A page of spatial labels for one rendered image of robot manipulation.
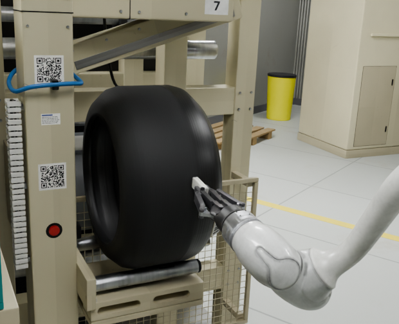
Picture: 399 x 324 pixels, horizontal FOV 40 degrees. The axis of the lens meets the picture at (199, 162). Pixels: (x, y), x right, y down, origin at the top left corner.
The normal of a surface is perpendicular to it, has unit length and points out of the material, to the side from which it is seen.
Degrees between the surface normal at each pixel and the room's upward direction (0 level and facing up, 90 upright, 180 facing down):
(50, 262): 90
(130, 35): 90
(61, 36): 90
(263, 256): 52
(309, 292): 107
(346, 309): 0
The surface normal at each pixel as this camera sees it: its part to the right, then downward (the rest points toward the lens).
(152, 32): 0.44, 0.27
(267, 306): 0.04, -0.96
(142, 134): 0.11, -0.40
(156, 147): 0.39, -0.32
